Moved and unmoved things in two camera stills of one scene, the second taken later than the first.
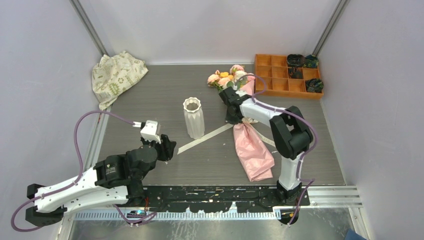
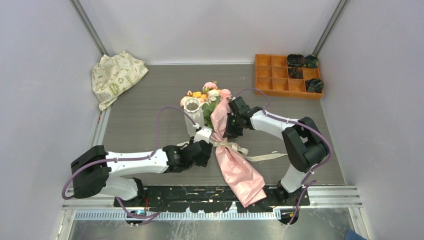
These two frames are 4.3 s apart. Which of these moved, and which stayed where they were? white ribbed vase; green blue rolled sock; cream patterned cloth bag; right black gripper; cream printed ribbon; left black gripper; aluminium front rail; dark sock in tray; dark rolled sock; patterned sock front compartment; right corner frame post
Moved: cream printed ribbon; right black gripper; left black gripper
Stayed: dark sock in tray; white ribbed vase; right corner frame post; dark rolled sock; cream patterned cloth bag; patterned sock front compartment; aluminium front rail; green blue rolled sock
